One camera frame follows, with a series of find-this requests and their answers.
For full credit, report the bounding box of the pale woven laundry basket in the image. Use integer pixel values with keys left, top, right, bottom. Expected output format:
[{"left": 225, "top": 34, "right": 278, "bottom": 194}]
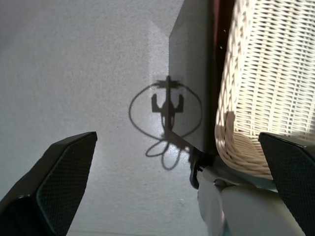
[{"left": 213, "top": 0, "right": 315, "bottom": 180}]

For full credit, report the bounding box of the silver robot leg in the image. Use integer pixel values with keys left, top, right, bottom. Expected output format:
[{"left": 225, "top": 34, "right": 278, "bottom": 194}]
[{"left": 196, "top": 159, "right": 308, "bottom": 236}]

